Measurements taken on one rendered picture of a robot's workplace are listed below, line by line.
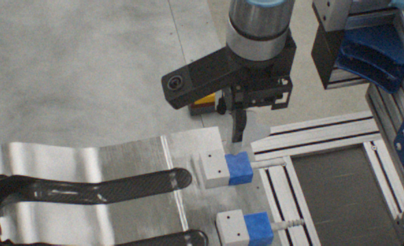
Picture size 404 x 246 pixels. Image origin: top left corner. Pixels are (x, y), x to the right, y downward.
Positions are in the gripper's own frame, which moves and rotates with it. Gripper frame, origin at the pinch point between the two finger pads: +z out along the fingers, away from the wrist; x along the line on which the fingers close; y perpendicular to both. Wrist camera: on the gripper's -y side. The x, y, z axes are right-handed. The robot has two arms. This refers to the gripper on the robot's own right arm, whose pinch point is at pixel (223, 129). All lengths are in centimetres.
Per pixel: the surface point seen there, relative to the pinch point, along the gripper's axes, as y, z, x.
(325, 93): 57, 101, 69
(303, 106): 50, 101, 66
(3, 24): -29, 21, 43
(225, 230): -1.6, 9.2, -11.3
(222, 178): 0.1, 9.8, -2.5
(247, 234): 1.4, 9.6, -12.3
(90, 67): -15.0, 21.0, 30.1
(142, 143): -10.2, 12.4, 7.4
